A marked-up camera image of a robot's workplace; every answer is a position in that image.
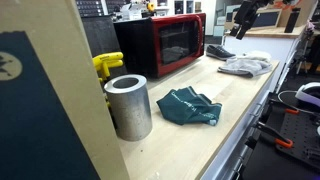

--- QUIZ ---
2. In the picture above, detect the large cardboard box foreground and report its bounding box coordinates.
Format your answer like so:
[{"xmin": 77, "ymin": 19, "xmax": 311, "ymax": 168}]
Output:
[{"xmin": 0, "ymin": 0, "xmax": 129, "ymax": 180}]

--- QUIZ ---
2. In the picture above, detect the white side cabinet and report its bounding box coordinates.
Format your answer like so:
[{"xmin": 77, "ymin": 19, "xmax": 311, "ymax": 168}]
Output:
[{"xmin": 223, "ymin": 25, "xmax": 305, "ymax": 93}]

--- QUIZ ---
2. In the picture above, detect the black perforated board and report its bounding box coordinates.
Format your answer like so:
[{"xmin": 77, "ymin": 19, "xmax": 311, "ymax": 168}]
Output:
[{"xmin": 276, "ymin": 113, "xmax": 320, "ymax": 171}]

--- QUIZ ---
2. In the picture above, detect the green folded cloth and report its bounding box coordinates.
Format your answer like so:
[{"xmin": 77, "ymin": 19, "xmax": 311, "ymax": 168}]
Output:
[{"xmin": 157, "ymin": 86, "xmax": 222, "ymax": 126}]

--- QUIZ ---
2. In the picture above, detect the cardboard box with dark panel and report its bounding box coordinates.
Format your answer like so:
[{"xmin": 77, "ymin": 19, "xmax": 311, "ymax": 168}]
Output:
[{"xmin": 224, "ymin": 9, "xmax": 282, "ymax": 30}]

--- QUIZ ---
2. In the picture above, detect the white VR headset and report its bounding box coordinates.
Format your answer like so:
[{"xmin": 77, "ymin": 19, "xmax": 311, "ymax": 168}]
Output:
[{"xmin": 295, "ymin": 82, "xmax": 320, "ymax": 107}]

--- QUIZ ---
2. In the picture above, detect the dark grey Keds shoe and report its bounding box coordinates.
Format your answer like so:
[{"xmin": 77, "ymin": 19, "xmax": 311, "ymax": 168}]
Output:
[{"xmin": 206, "ymin": 45, "xmax": 236, "ymax": 60}]

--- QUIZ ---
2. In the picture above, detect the yellow clamp tool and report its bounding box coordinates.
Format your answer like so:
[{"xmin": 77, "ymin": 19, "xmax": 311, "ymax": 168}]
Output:
[{"xmin": 92, "ymin": 52, "xmax": 123, "ymax": 82}]

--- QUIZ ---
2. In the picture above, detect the red black microwave body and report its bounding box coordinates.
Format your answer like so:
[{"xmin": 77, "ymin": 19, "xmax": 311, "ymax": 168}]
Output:
[{"xmin": 113, "ymin": 12, "xmax": 207, "ymax": 79}]

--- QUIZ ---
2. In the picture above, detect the orange handled black clamp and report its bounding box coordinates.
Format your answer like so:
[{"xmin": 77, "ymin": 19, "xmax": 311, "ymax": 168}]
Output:
[{"xmin": 254, "ymin": 121, "xmax": 293, "ymax": 149}]

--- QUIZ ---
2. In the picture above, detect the red microwave door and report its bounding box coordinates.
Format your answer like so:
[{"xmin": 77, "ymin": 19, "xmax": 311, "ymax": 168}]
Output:
[{"xmin": 151, "ymin": 13, "xmax": 206, "ymax": 77}]

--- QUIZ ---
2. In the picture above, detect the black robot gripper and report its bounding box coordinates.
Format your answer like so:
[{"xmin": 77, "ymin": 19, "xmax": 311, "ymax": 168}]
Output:
[{"xmin": 229, "ymin": 0, "xmax": 267, "ymax": 40}]

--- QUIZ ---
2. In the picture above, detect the grey crumpled cloth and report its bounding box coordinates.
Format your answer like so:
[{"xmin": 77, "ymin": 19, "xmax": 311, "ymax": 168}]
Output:
[{"xmin": 218, "ymin": 51, "xmax": 273, "ymax": 78}]

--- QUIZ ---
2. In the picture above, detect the aluminium metal cylinder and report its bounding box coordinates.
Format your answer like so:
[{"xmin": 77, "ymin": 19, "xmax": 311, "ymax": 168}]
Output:
[{"xmin": 104, "ymin": 74, "xmax": 152, "ymax": 141}]

